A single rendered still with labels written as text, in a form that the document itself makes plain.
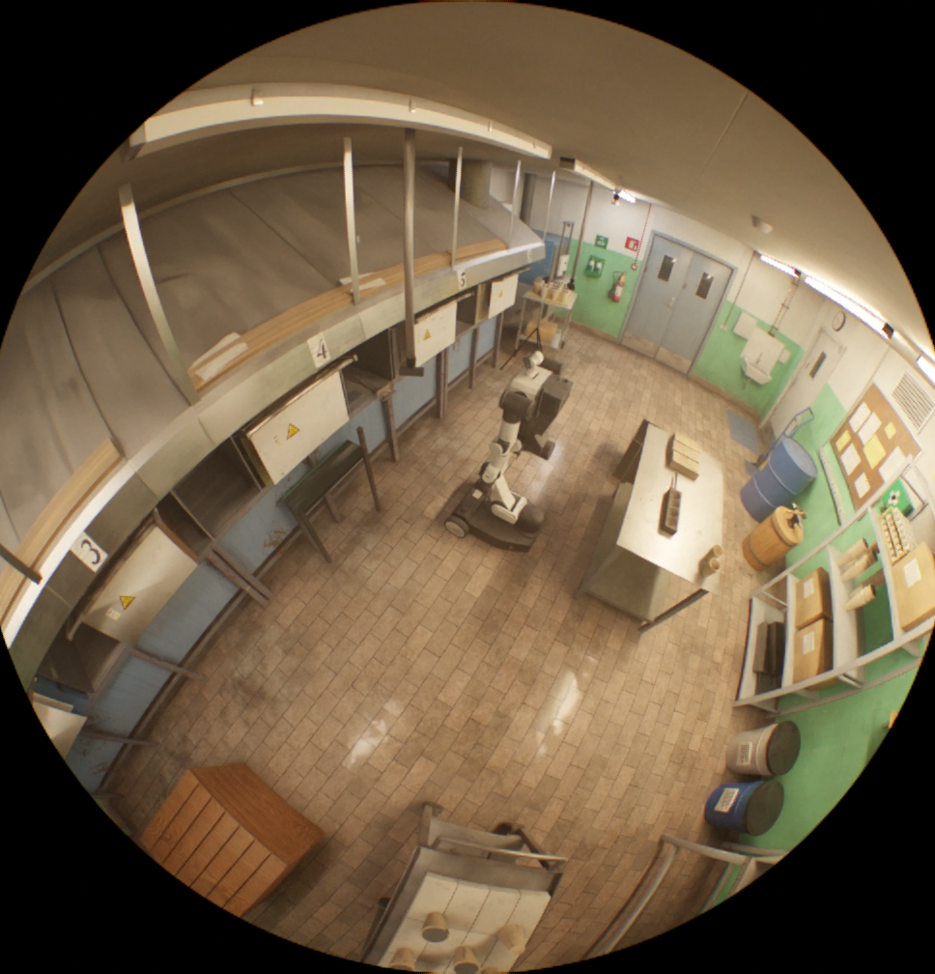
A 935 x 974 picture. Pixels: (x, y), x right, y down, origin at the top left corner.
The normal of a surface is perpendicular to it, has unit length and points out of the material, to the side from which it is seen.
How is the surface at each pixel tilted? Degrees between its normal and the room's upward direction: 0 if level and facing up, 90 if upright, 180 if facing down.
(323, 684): 0
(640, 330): 90
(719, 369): 90
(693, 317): 90
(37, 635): 80
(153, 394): 33
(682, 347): 90
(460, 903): 0
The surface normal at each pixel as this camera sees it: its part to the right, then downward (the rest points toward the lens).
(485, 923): 0.07, -0.62
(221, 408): 0.86, 0.32
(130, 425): 0.52, -0.28
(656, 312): -0.51, 0.66
